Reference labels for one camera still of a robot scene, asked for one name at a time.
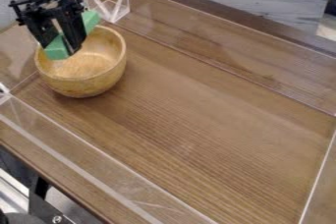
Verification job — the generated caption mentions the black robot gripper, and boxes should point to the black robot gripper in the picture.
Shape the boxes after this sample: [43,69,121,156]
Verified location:
[10,0,87,55]

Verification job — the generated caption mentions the green rectangular block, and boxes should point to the green rectangular block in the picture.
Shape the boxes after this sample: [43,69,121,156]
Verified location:
[43,10,101,61]

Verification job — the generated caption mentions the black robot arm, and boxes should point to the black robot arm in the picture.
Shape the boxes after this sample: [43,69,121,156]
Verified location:
[10,0,89,60]

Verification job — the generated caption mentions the brown wooden bowl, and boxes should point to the brown wooden bowl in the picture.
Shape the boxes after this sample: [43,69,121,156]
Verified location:
[35,26,127,98]

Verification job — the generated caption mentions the clear acrylic triangular bracket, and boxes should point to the clear acrylic triangular bracket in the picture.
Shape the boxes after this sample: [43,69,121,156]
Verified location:
[85,0,130,24]

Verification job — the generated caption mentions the clear acrylic tray wall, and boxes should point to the clear acrylic tray wall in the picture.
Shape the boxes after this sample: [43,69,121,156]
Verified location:
[0,0,336,224]

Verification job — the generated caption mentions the black table leg bracket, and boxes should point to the black table leg bracket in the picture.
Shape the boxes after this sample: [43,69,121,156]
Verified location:
[29,177,75,224]

